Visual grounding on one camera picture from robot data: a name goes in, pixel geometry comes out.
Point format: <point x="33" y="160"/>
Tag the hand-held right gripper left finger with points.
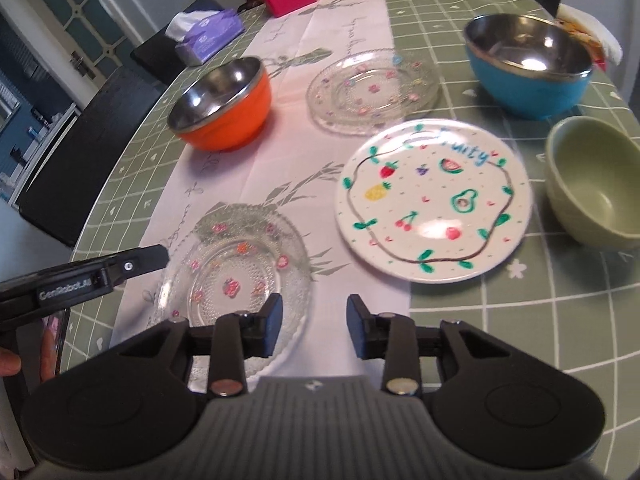
<point x="272" y="322"/>

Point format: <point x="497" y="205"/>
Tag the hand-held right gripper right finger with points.
<point x="356" y="325"/>

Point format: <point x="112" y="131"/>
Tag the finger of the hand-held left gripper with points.
<point x="145" y="259"/>

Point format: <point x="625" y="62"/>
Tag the floral clear glass plate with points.
<point x="240" y="265"/>
<point x="372" y="87"/>

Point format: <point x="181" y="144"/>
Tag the white fruit print plate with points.
<point x="435" y="200"/>

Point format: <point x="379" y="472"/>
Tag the orange steel bowl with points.
<point x="225" y="110"/>

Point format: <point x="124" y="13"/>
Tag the green ceramic bowl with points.
<point x="595" y="185"/>

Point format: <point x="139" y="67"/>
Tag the blue steel bowl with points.
<point x="530" y="70"/>

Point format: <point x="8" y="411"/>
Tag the person's left hand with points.
<point x="50" y="350"/>

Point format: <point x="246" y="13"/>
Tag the pale pink table runner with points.
<point x="240" y="170"/>

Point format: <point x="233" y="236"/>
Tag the green checked tablecloth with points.
<point x="500" y="315"/>

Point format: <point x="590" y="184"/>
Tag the purple tissue pack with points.
<point x="210" y="35"/>

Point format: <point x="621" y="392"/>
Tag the orange patterned cloth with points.
<point x="597" y="55"/>

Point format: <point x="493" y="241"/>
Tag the white towel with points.
<point x="600" y="30"/>

